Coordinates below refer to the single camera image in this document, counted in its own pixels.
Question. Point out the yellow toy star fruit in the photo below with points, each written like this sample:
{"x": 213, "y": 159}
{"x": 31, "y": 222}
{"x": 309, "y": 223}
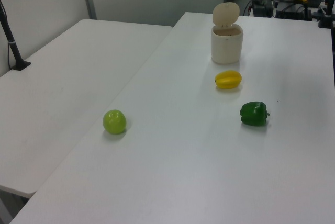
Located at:
{"x": 227, "y": 80}

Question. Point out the light green toy apple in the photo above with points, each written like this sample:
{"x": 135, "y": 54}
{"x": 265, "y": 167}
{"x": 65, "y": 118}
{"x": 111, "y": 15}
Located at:
{"x": 114, "y": 122}

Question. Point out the white side table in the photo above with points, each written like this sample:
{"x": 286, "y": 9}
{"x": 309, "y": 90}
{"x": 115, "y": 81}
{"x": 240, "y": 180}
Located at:
{"x": 65, "y": 77}

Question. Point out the black pole with white band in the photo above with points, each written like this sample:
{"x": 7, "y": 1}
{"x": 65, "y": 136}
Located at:
{"x": 13, "y": 46}

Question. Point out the green toy bell pepper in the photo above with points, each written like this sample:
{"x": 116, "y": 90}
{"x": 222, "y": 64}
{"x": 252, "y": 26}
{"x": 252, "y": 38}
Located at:
{"x": 252, "y": 114}

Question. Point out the black clamp stand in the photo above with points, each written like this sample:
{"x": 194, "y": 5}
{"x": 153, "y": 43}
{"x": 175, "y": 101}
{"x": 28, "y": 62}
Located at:
{"x": 327, "y": 17}

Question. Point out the beige garbage bin with lid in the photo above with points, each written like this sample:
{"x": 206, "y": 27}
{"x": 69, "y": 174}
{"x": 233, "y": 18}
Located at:
{"x": 226, "y": 48}

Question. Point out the black equipment box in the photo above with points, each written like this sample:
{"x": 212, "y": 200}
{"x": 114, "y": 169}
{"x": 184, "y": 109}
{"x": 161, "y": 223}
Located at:
{"x": 261, "y": 6}

